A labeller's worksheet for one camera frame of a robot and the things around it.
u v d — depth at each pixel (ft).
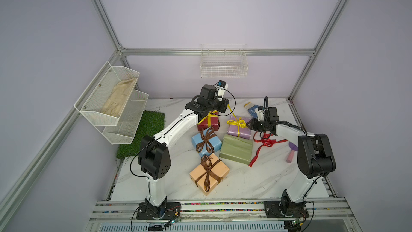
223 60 3.10
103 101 2.55
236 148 2.89
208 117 3.29
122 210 2.46
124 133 2.39
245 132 3.09
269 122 2.50
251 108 3.68
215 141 2.91
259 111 2.96
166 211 2.40
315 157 1.61
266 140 3.20
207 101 2.13
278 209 2.40
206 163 2.69
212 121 3.22
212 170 2.62
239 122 3.13
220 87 2.39
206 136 2.97
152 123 3.40
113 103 2.52
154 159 1.57
